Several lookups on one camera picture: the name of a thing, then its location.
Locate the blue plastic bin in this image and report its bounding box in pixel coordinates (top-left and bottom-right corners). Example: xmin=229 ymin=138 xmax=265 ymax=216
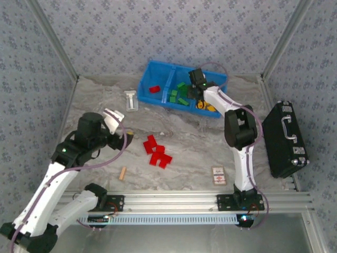
xmin=136 ymin=60 xmax=176 ymax=105
xmin=161 ymin=65 xmax=202 ymax=111
xmin=193 ymin=69 xmax=228 ymax=120

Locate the small circuit board with LED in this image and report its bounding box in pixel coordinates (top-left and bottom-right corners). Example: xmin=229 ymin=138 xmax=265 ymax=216
xmin=86 ymin=215 xmax=111 ymax=223
xmin=236 ymin=213 xmax=255 ymax=225

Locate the purple cable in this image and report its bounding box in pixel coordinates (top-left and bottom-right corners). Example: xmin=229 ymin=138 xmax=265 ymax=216
xmin=9 ymin=120 xmax=130 ymax=253
xmin=199 ymin=62 xmax=264 ymax=190

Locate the white plastic bracket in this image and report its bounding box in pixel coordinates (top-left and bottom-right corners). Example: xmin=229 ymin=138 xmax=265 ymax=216
xmin=123 ymin=90 xmax=139 ymax=112

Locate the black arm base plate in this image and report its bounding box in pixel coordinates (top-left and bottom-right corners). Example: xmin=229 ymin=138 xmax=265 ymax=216
xmin=216 ymin=194 xmax=265 ymax=211
xmin=101 ymin=194 xmax=125 ymax=212

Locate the aluminium frame rail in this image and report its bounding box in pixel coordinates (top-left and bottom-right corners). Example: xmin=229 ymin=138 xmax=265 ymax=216
xmin=29 ymin=191 xmax=315 ymax=213

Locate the black case with silver handle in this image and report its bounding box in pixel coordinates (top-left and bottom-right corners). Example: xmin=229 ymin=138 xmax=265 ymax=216
xmin=262 ymin=100 xmax=310 ymax=179

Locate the slotted pale cable duct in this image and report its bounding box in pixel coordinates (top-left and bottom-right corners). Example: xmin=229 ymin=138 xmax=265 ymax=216
xmin=78 ymin=213 xmax=255 ymax=225

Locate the aluminium frame post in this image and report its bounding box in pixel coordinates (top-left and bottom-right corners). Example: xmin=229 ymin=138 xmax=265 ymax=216
xmin=301 ymin=210 xmax=326 ymax=253
xmin=261 ymin=0 xmax=314 ymax=79
xmin=26 ymin=0 xmax=80 ymax=81

